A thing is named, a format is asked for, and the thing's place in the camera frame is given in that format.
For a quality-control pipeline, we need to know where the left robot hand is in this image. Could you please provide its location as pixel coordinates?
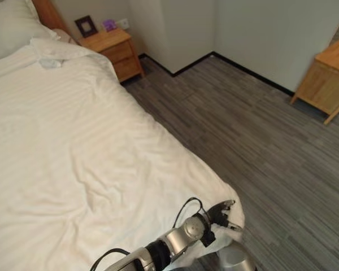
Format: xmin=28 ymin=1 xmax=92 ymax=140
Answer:
xmin=207 ymin=199 xmax=244 ymax=233

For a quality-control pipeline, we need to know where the white striped duvet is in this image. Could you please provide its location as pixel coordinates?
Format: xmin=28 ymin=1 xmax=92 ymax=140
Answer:
xmin=0 ymin=37 xmax=247 ymax=271

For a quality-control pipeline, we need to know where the black baseboard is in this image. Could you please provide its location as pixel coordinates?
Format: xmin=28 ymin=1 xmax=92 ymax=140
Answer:
xmin=137 ymin=51 xmax=296 ymax=96

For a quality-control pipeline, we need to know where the wooden side table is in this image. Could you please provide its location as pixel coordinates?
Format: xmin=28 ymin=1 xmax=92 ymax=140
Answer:
xmin=289 ymin=38 xmax=339 ymax=126

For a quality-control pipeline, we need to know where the wooden nightstand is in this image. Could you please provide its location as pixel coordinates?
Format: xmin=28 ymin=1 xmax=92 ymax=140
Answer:
xmin=78 ymin=28 xmax=146 ymax=84

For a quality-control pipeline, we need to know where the small purple item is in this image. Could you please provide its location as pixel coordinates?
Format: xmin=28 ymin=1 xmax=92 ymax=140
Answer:
xmin=102 ymin=19 xmax=118 ymax=32

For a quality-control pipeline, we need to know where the small folded white cloth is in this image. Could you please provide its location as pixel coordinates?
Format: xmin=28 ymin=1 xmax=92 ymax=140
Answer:
xmin=38 ymin=57 xmax=65 ymax=70

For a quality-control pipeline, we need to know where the wooden headboard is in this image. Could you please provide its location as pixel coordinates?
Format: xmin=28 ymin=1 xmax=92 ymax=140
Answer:
xmin=32 ymin=0 xmax=72 ymax=33

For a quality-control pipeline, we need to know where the white pillow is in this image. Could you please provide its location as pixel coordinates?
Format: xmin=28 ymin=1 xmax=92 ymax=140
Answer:
xmin=0 ymin=0 xmax=59 ymax=64

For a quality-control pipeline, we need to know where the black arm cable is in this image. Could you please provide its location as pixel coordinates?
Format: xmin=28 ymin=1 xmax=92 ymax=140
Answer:
xmin=173 ymin=197 xmax=205 ymax=227
xmin=89 ymin=247 xmax=132 ymax=271

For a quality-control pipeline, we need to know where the dark picture frame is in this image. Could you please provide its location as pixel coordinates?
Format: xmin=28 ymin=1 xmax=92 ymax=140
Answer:
xmin=74 ymin=15 xmax=98 ymax=39

